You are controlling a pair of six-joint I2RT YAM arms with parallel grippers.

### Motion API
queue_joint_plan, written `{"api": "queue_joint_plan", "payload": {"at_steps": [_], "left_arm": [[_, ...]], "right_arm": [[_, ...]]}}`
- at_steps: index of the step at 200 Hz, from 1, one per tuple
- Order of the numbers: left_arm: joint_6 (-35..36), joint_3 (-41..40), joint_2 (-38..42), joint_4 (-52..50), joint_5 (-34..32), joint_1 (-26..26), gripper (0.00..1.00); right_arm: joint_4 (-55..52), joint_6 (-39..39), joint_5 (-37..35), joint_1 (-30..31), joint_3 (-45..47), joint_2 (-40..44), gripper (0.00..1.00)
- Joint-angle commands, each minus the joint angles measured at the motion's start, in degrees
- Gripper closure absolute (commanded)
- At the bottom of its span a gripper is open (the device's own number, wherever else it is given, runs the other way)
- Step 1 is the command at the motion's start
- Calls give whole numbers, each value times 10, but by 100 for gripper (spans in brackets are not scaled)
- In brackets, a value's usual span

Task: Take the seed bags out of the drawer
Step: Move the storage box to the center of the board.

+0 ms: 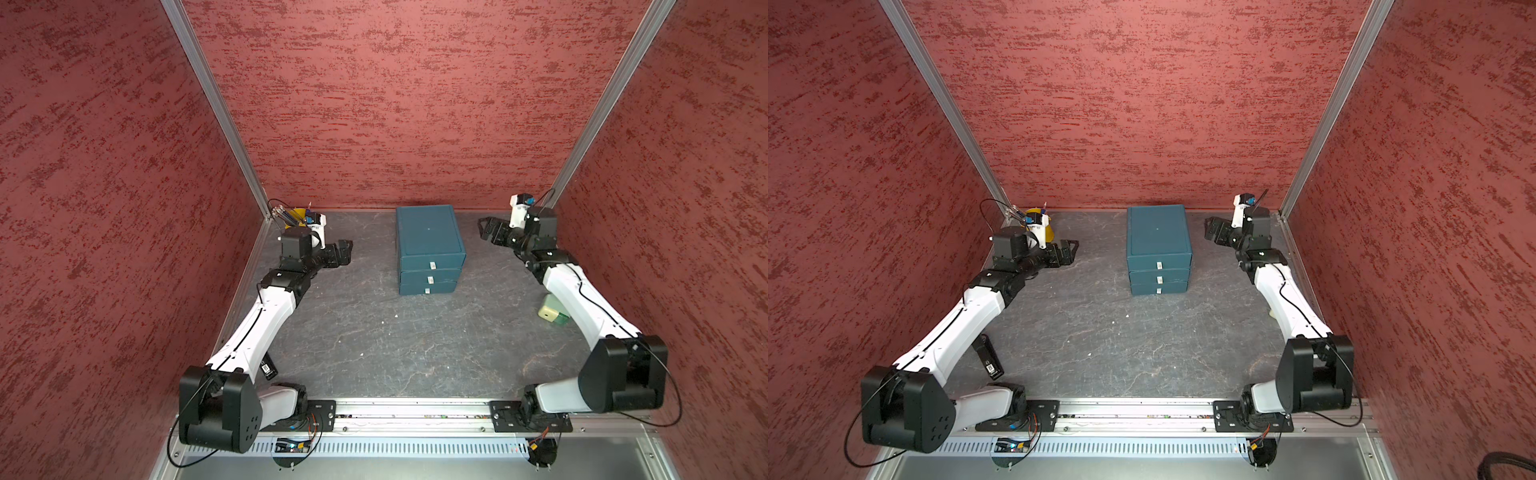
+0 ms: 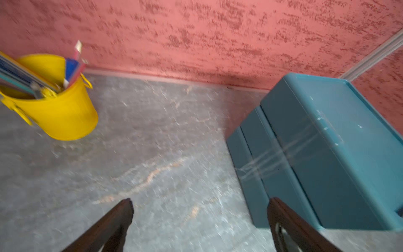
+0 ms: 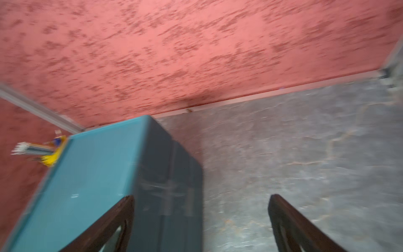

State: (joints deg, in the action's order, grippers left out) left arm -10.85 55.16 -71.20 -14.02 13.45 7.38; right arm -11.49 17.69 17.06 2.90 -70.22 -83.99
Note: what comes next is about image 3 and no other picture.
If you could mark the aluminium corner post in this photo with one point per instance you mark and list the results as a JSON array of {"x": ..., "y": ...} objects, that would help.
[
  {"x": 391, "y": 71},
  {"x": 20, "y": 100}
]

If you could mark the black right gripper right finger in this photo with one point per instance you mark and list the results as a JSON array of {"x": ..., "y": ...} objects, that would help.
[{"x": 293, "y": 232}]

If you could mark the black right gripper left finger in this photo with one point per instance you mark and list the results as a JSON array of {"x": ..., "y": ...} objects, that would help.
[{"x": 115, "y": 225}]

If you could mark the yellow pen cup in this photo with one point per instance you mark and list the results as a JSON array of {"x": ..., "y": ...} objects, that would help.
[{"x": 59, "y": 143}]

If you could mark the left aluminium corner post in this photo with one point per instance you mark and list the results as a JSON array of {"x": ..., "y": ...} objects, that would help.
[{"x": 20, "y": 100}]

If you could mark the right aluminium corner post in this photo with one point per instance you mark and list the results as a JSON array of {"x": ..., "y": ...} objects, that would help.
[{"x": 391, "y": 71}]

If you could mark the teal drawer cabinet box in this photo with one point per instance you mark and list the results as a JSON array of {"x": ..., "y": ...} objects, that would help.
[{"x": 97, "y": 169}]

